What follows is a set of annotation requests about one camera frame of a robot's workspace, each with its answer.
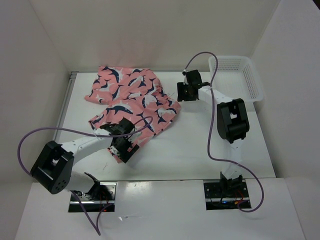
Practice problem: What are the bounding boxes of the pink shark print shorts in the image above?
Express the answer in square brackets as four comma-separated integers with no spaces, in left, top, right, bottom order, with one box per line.
[85,66,181,152]

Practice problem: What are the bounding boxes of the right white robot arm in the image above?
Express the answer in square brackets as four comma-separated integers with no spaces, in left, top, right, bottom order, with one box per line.
[177,70,250,197]

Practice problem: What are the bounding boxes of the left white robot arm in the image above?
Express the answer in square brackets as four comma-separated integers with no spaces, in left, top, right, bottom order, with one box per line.
[30,118,139,200]

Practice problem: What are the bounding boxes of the white plastic basket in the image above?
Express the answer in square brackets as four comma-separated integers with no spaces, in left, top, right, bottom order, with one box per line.
[208,55,264,103]

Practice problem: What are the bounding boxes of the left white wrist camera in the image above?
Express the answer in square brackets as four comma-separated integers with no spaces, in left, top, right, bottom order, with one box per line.
[108,146,122,159]

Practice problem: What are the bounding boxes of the aluminium table edge rail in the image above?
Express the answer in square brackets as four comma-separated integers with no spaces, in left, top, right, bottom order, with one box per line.
[56,71,78,128]

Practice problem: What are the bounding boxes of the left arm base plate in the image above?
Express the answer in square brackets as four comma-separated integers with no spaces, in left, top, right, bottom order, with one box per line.
[68,182,117,213]

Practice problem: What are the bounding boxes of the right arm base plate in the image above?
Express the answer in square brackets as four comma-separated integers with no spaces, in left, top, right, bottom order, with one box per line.
[203,180,251,211]

